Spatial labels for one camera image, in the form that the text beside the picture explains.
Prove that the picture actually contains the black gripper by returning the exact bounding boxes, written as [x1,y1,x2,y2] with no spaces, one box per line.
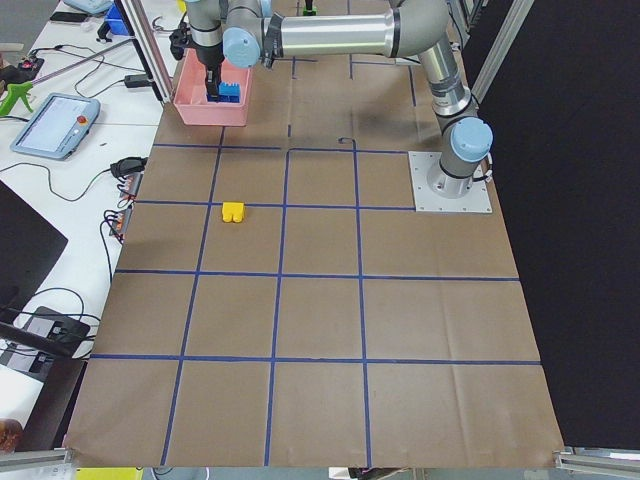
[195,43,223,99]

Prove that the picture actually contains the blue toy block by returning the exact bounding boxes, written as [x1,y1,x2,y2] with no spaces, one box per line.
[207,82,241,103]

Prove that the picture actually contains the yellow toy block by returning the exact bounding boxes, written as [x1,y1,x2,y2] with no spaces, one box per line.
[221,201,246,223]

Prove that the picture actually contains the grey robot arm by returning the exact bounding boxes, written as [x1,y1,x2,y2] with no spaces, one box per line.
[170,1,493,199]

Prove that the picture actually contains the pink plastic box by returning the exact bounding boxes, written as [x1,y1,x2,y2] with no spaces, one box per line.
[172,51,253,128]

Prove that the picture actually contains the black power adapter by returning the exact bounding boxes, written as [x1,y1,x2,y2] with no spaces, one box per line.
[123,74,152,89]

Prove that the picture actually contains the blue storage bin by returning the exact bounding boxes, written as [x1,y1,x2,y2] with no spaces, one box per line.
[101,3,130,36]

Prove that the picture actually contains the teach pendant tablet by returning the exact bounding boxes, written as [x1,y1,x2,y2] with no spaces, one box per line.
[10,93,101,160]

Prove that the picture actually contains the black monitor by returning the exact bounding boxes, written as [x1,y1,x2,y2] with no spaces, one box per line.
[1,183,68,323]

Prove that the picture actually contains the aluminium frame post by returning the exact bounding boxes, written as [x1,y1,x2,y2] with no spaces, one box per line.
[114,0,173,104]

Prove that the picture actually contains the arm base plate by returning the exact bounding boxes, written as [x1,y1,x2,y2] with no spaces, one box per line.
[408,151,493,215]

